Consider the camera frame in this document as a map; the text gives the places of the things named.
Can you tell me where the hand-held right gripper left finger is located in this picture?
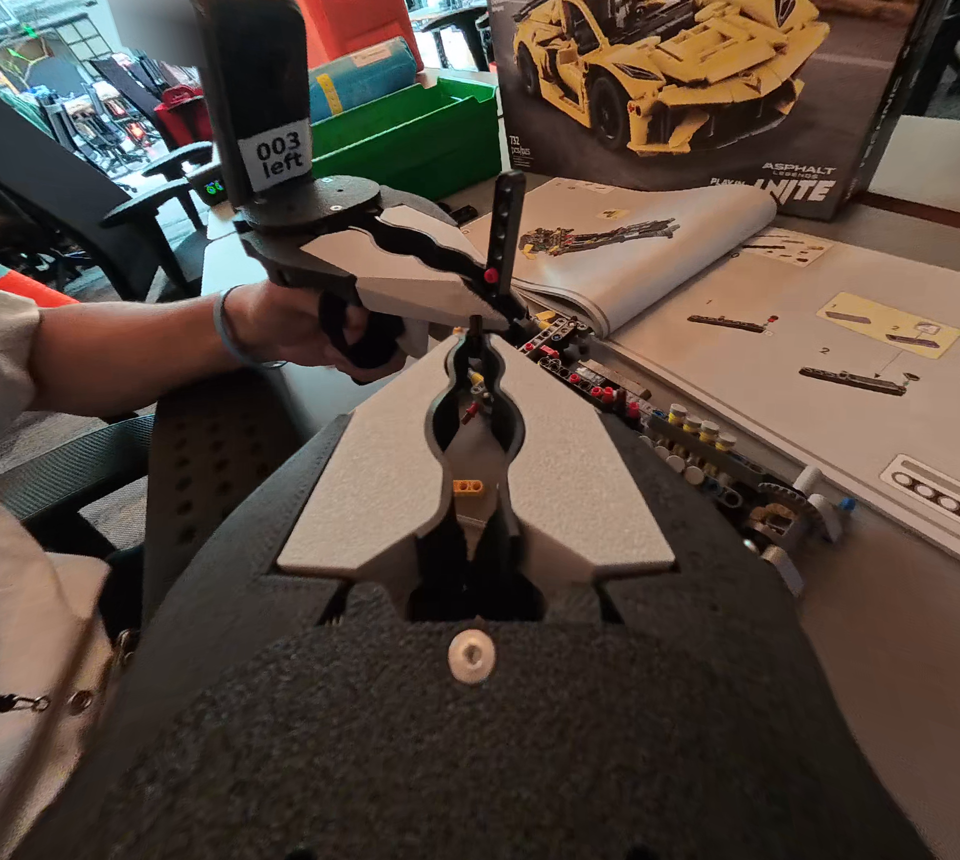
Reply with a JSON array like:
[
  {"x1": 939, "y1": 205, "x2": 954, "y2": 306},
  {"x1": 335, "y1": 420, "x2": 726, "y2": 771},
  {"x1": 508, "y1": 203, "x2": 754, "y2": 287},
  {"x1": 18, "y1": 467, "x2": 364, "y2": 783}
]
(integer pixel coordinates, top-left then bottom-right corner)
[{"x1": 277, "y1": 335, "x2": 475, "y2": 617}]

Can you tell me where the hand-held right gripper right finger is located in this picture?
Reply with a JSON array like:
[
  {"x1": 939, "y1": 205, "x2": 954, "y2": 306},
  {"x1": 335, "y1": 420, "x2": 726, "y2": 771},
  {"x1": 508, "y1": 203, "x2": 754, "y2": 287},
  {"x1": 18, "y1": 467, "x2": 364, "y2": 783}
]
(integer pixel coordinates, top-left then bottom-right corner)
[{"x1": 476, "y1": 335, "x2": 678, "y2": 614}]

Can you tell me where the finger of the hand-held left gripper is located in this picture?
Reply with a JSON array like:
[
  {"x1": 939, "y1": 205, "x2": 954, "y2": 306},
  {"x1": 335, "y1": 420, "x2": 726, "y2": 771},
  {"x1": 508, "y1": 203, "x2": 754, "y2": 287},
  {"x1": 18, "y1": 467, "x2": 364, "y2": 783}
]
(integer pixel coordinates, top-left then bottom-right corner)
[
  {"x1": 300, "y1": 230, "x2": 526, "y2": 332},
  {"x1": 378, "y1": 204, "x2": 492, "y2": 276}
]

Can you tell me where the black lego beam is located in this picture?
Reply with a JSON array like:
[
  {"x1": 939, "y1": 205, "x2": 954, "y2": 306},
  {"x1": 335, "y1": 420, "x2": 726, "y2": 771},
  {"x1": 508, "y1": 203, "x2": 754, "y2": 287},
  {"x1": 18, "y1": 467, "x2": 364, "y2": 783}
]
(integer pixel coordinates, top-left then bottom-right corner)
[{"x1": 482, "y1": 170, "x2": 528, "y2": 312}]

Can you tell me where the person's left forearm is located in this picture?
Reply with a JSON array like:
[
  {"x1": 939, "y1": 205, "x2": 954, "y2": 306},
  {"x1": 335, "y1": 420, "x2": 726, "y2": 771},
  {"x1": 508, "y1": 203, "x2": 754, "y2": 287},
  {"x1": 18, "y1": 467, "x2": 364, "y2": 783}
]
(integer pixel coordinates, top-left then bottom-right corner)
[{"x1": 30, "y1": 286, "x2": 241, "y2": 420}]

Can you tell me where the lego box with yellow car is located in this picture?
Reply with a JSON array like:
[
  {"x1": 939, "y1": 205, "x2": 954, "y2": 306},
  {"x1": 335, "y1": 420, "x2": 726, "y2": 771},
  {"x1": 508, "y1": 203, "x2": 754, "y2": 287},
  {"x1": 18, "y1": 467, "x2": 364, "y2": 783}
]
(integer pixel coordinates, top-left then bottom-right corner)
[{"x1": 474, "y1": 0, "x2": 960, "y2": 222}]

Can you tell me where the person's left hand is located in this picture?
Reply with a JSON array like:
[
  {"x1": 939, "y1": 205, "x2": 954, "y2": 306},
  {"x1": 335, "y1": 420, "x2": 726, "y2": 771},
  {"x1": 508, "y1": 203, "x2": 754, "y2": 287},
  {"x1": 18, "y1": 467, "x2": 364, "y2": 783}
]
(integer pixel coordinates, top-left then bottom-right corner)
[{"x1": 223, "y1": 281, "x2": 412, "y2": 386}]

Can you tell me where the green plastic bin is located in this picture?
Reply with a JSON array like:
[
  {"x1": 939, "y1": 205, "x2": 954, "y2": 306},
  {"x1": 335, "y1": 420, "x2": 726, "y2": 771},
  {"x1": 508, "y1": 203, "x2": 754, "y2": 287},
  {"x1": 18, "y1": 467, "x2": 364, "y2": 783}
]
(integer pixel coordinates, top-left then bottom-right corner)
[{"x1": 307, "y1": 69, "x2": 502, "y2": 203}]

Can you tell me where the blue rolled mat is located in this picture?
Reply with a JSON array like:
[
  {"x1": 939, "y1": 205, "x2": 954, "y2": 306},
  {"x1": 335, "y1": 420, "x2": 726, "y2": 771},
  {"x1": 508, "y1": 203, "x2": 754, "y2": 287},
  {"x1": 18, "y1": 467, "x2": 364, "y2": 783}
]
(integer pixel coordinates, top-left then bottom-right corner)
[{"x1": 307, "y1": 35, "x2": 419, "y2": 124}]

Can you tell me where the black perforated chair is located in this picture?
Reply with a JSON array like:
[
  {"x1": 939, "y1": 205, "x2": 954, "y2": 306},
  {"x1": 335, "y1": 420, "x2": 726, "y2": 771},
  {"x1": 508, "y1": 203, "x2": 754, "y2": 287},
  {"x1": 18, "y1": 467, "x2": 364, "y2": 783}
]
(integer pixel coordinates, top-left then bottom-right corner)
[{"x1": 0, "y1": 373, "x2": 301, "y2": 621}]

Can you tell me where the black round table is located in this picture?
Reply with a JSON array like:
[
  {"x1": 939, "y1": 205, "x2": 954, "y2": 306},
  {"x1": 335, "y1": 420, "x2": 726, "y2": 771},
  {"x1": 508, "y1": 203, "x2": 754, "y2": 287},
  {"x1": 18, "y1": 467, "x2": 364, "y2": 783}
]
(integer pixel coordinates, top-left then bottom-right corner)
[{"x1": 408, "y1": 1, "x2": 492, "y2": 72}]

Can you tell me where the blue wristband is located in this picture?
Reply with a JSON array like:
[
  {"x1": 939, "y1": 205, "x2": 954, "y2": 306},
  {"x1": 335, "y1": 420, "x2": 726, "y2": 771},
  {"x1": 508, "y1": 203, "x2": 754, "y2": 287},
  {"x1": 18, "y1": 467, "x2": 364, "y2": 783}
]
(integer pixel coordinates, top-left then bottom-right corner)
[{"x1": 212, "y1": 285, "x2": 290, "y2": 371}]

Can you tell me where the open instruction booklet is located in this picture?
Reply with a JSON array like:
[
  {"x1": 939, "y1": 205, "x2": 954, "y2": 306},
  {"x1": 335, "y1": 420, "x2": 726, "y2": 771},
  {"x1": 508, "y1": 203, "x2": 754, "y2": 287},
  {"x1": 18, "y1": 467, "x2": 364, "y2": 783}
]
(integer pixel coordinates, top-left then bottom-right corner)
[{"x1": 456, "y1": 176, "x2": 960, "y2": 561}]

